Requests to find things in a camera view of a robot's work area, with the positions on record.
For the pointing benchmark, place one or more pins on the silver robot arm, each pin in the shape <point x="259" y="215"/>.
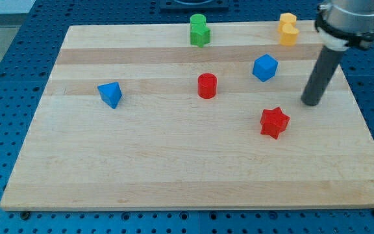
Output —
<point x="346" y="23"/>

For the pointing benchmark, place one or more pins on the green star block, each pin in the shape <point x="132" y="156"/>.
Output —
<point x="200" y="35"/>

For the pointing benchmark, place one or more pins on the red cylinder block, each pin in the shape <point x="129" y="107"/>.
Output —
<point x="207" y="85"/>

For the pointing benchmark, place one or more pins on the yellow hexagon block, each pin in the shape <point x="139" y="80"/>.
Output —
<point x="286" y="18"/>

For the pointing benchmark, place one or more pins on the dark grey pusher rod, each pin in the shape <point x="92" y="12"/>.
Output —
<point x="324" y="68"/>

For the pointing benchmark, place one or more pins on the yellow heart block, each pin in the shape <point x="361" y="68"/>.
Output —
<point x="288" y="35"/>

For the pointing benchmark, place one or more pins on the blue cube block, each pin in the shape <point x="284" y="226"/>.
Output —
<point x="265" y="67"/>

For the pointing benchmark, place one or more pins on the wooden board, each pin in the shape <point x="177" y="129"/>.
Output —
<point x="165" y="148"/>

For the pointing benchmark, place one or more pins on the blue triangle block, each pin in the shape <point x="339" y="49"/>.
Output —
<point x="110" y="93"/>

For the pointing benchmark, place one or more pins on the red star block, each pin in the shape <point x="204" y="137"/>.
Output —
<point x="273" y="122"/>

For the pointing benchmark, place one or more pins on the green cylinder block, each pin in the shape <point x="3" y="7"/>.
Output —
<point x="197" y="20"/>

